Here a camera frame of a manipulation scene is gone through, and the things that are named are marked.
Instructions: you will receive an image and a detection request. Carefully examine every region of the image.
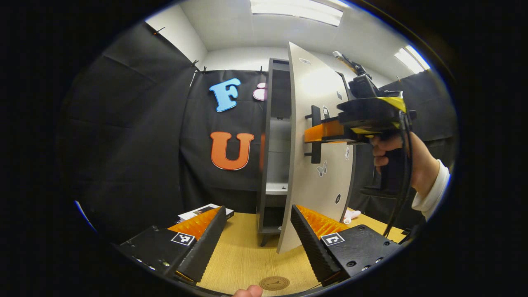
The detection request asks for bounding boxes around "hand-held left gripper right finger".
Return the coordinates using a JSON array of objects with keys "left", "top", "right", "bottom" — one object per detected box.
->
[{"left": 291, "top": 204, "right": 403, "bottom": 287}]

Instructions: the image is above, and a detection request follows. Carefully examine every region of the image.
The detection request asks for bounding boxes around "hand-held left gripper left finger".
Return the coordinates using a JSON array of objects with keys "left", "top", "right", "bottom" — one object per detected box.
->
[{"left": 115, "top": 205, "right": 228, "bottom": 285}]

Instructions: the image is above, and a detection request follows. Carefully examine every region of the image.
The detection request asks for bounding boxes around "black cabinet door handle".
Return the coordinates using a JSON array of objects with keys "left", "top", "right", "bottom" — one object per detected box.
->
[{"left": 304, "top": 105, "right": 323, "bottom": 164}]

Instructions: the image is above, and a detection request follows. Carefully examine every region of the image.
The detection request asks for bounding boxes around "beige cabinet door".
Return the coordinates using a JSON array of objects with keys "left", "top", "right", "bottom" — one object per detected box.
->
[{"left": 276, "top": 41, "right": 356, "bottom": 254}]

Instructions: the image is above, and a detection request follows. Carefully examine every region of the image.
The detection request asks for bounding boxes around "round brown coaster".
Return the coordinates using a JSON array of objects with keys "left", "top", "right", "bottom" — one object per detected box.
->
[{"left": 259, "top": 276, "right": 290, "bottom": 291}]

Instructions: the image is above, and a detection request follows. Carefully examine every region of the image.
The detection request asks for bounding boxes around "grey cabinet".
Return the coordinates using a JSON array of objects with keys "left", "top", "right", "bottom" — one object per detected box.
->
[{"left": 257, "top": 58, "right": 294, "bottom": 247}]

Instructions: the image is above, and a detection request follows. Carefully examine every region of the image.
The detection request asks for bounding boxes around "white cover book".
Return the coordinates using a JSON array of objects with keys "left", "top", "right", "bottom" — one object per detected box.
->
[{"left": 178, "top": 203, "right": 234, "bottom": 221}]

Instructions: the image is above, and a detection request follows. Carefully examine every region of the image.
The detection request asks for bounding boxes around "small ceiling light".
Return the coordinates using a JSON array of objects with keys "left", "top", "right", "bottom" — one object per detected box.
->
[{"left": 394, "top": 45, "right": 431, "bottom": 75}]

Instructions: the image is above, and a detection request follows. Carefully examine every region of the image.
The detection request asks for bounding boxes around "black backdrop cloth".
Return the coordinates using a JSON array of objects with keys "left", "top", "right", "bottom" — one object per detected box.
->
[{"left": 62, "top": 21, "right": 458, "bottom": 244}]

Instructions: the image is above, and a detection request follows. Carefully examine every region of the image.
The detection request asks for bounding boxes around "long ceiling light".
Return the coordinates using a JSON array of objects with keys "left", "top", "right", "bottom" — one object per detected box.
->
[{"left": 250, "top": 0, "right": 344, "bottom": 27}]

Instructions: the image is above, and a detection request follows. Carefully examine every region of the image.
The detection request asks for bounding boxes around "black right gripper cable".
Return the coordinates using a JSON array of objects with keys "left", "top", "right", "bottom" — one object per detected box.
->
[{"left": 383, "top": 111, "right": 414, "bottom": 238}]

